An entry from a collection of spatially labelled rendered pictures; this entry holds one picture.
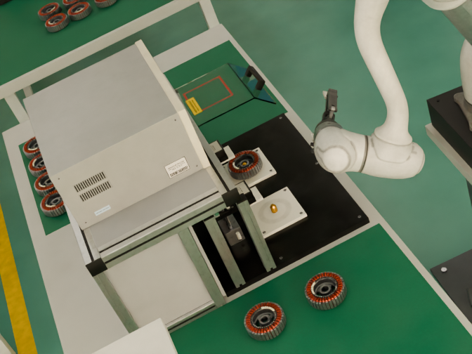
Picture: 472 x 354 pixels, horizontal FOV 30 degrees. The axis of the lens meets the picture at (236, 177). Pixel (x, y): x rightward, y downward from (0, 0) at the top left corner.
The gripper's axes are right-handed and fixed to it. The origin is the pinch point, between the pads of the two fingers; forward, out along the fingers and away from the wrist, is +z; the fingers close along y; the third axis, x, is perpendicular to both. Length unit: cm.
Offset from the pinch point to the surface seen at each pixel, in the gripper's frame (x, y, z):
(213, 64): 32, -12, 84
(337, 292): -10, -36, -44
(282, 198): 5.1, -27.9, -2.8
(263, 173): 11.1, -26.0, 10.5
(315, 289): -5, -38, -39
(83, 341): 55, -76, -29
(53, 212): 77, -62, 27
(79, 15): 95, -19, 154
